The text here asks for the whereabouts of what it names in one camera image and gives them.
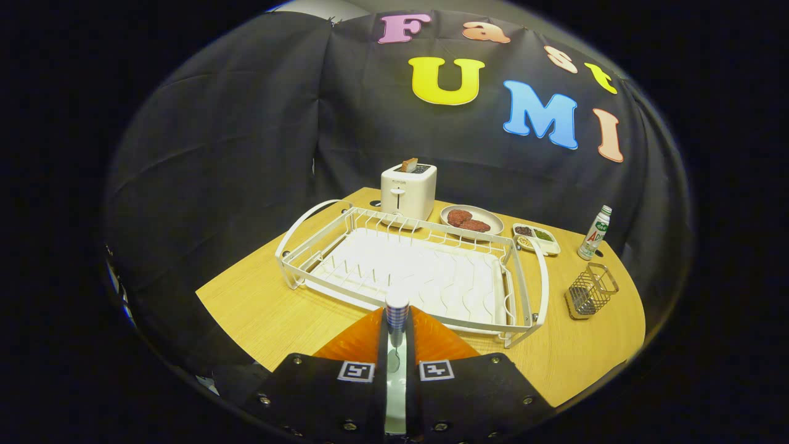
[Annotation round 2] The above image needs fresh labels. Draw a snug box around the metal mesh basket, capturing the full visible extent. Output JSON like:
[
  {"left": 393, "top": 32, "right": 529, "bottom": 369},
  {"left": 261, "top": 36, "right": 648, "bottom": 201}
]
[{"left": 564, "top": 262, "right": 619, "bottom": 320}]

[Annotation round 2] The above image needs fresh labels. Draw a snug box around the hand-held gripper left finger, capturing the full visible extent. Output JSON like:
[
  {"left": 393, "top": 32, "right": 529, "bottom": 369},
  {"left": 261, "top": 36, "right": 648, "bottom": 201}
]
[{"left": 243, "top": 306, "right": 390, "bottom": 442}]

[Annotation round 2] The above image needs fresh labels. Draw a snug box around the white divided condiment tray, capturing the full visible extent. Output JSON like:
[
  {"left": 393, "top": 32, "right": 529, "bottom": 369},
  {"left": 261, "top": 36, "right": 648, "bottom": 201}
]
[{"left": 512, "top": 223, "right": 562, "bottom": 257}]

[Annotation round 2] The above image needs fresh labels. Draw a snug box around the white wire dish rack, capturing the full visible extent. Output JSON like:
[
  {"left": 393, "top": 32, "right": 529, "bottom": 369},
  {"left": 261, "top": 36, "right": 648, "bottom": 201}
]
[{"left": 275, "top": 199, "right": 549, "bottom": 349}]

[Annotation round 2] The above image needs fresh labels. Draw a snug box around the white green drink bottle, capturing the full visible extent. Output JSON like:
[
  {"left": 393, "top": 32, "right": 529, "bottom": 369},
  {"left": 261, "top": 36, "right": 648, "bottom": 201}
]
[{"left": 577, "top": 205, "right": 613, "bottom": 261}]

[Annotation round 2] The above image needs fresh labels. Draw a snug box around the beige round plate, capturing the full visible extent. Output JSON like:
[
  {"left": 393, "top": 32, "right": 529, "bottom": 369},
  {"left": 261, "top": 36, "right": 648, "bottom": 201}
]
[{"left": 439, "top": 205, "right": 504, "bottom": 241}]

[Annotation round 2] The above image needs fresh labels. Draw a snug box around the white toaster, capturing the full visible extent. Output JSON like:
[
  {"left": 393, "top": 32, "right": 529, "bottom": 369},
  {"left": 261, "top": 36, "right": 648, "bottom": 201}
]
[{"left": 380, "top": 162, "right": 438, "bottom": 230}]

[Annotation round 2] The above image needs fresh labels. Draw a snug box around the black backdrop cloth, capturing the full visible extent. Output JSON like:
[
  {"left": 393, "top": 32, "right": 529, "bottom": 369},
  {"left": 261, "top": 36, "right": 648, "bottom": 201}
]
[{"left": 102, "top": 9, "right": 694, "bottom": 383}]

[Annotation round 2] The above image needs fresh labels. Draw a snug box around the striped handle spoon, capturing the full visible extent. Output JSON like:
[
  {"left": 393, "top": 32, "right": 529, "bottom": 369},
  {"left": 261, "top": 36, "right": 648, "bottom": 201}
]
[{"left": 384, "top": 293, "right": 411, "bottom": 374}]

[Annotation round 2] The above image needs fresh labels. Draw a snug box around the white drip tray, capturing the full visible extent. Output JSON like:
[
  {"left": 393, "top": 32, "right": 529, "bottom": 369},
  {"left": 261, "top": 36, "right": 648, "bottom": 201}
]
[{"left": 305, "top": 228, "right": 515, "bottom": 327}]

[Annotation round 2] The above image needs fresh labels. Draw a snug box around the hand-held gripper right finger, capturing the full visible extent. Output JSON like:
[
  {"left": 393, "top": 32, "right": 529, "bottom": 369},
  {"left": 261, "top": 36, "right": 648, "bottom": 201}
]
[{"left": 406, "top": 306, "right": 554, "bottom": 442}]

